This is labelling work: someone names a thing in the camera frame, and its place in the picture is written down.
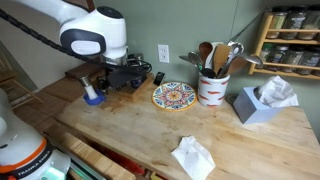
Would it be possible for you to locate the wooden wall spice rack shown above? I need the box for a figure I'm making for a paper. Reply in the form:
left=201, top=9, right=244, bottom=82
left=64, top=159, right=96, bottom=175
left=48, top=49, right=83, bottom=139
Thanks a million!
left=247, top=7, right=320, bottom=81

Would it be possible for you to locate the glass spice jar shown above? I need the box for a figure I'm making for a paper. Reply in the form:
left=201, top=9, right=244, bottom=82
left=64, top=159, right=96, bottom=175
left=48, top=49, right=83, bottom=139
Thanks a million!
left=255, top=42, right=273, bottom=70
left=281, top=5, right=310, bottom=32
left=266, top=6, right=288, bottom=31
left=266, top=45, right=290, bottom=65
left=298, top=4, right=320, bottom=41
left=295, top=45, right=320, bottom=77
left=279, top=45, right=305, bottom=73

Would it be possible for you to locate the slotted metal spoon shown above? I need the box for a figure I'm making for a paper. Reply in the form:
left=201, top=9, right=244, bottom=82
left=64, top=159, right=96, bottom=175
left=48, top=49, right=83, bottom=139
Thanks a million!
left=218, top=41, right=245, bottom=79

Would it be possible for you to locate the wooden spatula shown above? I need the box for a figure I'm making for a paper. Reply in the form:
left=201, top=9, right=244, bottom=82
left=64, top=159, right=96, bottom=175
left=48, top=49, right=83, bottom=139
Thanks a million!
left=212, top=43, right=232, bottom=75

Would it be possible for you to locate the wooden spoon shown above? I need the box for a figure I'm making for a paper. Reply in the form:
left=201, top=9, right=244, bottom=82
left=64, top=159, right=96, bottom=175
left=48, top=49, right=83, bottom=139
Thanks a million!
left=198, top=41, right=214, bottom=68

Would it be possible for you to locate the black spoon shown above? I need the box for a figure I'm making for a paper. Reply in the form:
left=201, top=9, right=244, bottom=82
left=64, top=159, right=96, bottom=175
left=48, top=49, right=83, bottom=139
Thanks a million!
left=199, top=63, right=218, bottom=80

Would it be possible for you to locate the aluminium rail frame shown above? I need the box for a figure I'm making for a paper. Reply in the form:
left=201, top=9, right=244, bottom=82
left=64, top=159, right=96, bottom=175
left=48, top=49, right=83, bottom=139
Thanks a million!
left=66, top=155, right=108, bottom=180

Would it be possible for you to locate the wooden spice tray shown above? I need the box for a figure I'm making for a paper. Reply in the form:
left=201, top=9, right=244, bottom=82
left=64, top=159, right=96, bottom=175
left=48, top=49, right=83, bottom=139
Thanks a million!
left=64, top=61, right=155, bottom=103

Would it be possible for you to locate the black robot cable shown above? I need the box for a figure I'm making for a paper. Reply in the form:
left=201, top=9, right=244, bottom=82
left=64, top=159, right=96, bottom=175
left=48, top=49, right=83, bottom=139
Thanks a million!
left=0, top=7, right=153, bottom=76

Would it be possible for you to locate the colourful patterned trivet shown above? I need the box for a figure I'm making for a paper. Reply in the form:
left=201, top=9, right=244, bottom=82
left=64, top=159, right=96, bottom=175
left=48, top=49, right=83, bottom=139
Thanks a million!
left=151, top=81, right=199, bottom=112

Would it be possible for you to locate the white spatula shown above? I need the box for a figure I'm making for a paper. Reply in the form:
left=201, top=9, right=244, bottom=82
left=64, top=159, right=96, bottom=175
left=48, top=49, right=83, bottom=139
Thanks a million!
left=204, top=41, right=225, bottom=70

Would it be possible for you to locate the white wall outlet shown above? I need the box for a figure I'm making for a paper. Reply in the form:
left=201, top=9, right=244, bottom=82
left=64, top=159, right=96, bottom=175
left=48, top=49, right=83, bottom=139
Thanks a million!
left=157, top=43, right=171, bottom=64

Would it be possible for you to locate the grey blue tissue box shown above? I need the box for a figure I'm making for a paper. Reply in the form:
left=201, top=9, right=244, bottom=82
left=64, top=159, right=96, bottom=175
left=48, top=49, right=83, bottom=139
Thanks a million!
left=232, top=86, right=285, bottom=125

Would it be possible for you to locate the white red patterned utensil crock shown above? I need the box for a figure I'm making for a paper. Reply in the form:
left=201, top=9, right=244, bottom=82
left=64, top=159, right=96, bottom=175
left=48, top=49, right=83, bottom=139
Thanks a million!
left=197, top=71, right=231, bottom=108

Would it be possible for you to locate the wooden robot platform board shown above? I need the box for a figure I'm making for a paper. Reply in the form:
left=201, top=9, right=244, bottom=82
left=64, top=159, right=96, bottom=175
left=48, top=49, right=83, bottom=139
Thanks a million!
left=42, top=129, right=138, bottom=180

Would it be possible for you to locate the long thin metal handle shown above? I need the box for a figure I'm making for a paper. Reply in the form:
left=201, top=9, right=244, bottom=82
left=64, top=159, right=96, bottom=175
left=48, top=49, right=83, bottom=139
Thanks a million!
left=229, top=9, right=268, bottom=44

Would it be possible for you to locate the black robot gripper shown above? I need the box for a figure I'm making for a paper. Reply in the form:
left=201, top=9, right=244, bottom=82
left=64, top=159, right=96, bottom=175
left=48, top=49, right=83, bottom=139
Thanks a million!
left=96, top=65, right=148, bottom=96

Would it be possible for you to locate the wooden chair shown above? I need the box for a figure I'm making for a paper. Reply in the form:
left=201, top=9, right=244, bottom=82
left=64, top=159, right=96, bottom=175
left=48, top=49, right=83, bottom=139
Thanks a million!
left=0, top=49, right=45, bottom=110

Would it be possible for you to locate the small black container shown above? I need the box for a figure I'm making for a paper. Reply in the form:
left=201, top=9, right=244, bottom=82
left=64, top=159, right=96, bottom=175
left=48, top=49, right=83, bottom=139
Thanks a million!
left=152, top=71, right=166, bottom=87

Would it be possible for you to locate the crumpled white napkin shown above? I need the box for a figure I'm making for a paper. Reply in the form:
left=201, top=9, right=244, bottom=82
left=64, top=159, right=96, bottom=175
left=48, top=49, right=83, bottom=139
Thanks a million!
left=170, top=135, right=217, bottom=180

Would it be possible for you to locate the metal ladle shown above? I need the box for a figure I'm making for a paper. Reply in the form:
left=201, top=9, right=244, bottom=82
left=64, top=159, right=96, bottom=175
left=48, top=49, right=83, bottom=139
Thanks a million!
left=229, top=53, right=265, bottom=76

